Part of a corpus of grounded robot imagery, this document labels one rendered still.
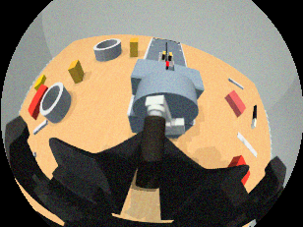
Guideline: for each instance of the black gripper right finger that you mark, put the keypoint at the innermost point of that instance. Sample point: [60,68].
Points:
[182,179]

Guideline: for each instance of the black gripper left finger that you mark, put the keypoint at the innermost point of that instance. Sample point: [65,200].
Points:
[111,169]

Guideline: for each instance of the grey ring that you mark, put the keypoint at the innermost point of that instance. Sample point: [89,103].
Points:
[55,103]
[106,50]

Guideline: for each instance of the red rectangular block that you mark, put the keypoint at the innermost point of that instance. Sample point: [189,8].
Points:
[239,160]
[34,107]
[236,104]

